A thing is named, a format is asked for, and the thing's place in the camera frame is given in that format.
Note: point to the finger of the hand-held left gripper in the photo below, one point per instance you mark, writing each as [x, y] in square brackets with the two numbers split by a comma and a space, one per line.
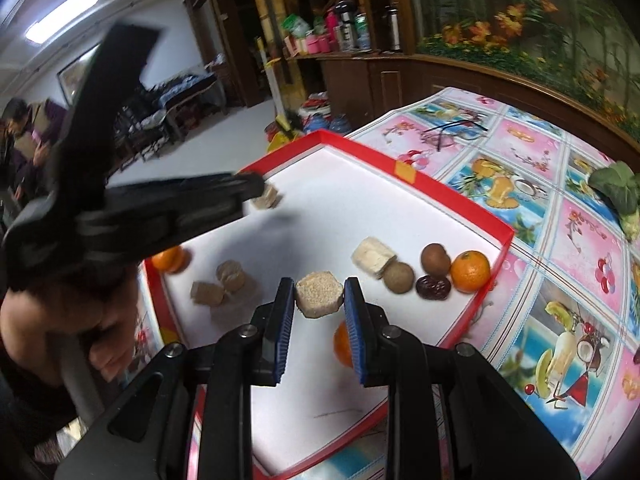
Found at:
[215, 190]
[200, 222]

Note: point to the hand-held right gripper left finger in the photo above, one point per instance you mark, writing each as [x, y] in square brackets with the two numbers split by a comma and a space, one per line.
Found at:
[285, 320]

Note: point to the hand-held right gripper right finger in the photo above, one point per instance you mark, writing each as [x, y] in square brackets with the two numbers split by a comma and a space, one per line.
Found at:
[352, 330]

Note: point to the hexagonal sesame rice cake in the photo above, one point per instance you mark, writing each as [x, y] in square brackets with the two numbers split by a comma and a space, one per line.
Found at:
[319, 294]

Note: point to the brown round fruit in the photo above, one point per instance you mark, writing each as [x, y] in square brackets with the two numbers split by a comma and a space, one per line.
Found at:
[434, 259]
[400, 276]

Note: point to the pale white rice cake block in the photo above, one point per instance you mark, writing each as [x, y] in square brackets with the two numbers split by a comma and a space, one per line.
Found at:
[374, 257]

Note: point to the dark shrivelled date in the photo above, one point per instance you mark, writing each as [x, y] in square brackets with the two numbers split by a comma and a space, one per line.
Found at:
[434, 287]

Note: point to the red white shallow box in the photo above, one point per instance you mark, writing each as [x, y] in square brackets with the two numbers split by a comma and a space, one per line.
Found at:
[350, 210]

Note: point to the person's left hand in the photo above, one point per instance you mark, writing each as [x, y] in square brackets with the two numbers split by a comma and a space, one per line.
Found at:
[50, 315]

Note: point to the orange mandarin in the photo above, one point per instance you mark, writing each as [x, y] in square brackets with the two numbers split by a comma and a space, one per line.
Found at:
[470, 271]
[170, 259]
[342, 344]

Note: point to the dark wooden bench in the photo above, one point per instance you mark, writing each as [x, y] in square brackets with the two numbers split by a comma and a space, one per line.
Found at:
[175, 92]

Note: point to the blue plastic container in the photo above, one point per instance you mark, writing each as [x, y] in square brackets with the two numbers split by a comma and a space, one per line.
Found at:
[341, 124]
[320, 124]

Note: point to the yellow white broom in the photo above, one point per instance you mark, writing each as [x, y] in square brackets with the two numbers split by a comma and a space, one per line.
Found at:
[272, 80]

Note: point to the white bucket red lid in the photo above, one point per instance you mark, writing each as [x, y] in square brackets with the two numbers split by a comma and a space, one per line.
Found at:
[317, 105]

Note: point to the pink cup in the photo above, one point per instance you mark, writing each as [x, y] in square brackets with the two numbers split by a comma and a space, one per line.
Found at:
[312, 44]

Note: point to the green bag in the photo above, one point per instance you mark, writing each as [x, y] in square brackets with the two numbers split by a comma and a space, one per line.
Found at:
[295, 25]

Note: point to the pink bottle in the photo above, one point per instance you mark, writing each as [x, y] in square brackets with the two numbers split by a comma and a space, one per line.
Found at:
[331, 27]

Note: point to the black top thermos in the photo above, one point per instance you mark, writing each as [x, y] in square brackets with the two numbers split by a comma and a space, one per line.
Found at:
[345, 25]

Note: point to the black eyeglasses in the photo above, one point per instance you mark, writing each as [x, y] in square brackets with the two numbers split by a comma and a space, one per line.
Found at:
[436, 135]

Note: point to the green can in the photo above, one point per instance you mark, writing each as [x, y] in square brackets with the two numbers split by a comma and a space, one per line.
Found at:
[362, 32]

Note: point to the ceiling light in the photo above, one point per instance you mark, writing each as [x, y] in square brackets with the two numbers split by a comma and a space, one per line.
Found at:
[60, 12]

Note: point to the steel thermos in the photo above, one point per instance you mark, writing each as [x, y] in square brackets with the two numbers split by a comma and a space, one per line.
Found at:
[392, 27]

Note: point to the green bok choy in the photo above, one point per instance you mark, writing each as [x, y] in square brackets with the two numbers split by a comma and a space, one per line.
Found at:
[617, 185]

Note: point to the flower painted glass panel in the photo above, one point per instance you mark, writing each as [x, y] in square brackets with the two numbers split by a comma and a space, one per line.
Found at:
[525, 10]

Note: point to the framed wall picture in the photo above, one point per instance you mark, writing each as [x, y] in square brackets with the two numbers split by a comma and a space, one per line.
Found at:
[75, 77]

